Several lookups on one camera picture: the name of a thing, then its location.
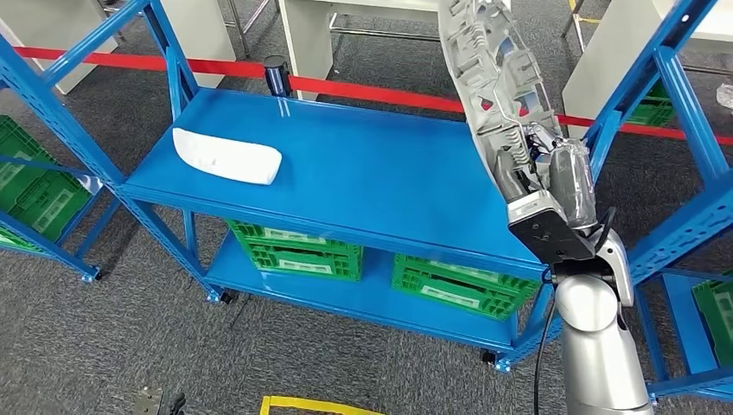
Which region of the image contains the black barrier post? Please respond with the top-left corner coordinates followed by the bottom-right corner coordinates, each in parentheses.
top-left (263, 55), bottom-right (293, 99)

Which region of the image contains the silver wheel hubcap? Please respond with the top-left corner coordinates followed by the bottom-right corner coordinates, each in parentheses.
top-left (437, 0), bottom-right (565, 204)

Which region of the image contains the blue metal shelf rack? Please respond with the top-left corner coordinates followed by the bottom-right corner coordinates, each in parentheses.
top-left (632, 269), bottom-right (733, 402)
top-left (0, 112), bottom-right (105, 284)
top-left (0, 0), bottom-right (733, 374)

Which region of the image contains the white table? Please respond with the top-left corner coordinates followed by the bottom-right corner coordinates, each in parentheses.
top-left (561, 0), bottom-right (733, 138)
top-left (277, 0), bottom-right (445, 102)
top-left (0, 0), bottom-right (237, 96)

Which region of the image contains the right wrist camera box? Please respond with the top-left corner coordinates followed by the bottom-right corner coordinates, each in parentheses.
top-left (507, 190), bottom-right (596, 265)

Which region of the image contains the red barrier belt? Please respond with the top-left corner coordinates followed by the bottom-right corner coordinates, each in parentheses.
top-left (12, 47), bottom-right (733, 147)

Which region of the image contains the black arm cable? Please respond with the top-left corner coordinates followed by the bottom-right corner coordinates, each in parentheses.
top-left (532, 269), bottom-right (559, 415)

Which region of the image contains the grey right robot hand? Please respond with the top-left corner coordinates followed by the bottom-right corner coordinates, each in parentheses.
top-left (494, 123), bottom-right (600, 230)

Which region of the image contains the white plastic cover part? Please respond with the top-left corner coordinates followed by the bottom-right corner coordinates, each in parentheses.
top-left (172, 126), bottom-right (284, 186)

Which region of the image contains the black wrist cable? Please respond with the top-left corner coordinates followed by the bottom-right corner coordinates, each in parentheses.
top-left (594, 206), bottom-right (618, 253)

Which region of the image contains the steel frame table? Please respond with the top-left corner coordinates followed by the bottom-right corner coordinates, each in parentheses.
top-left (103, 0), bottom-right (277, 59)

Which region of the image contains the yellow floor tape square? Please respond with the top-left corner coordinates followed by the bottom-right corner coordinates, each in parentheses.
top-left (258, 395), bottom-right (386, 415)

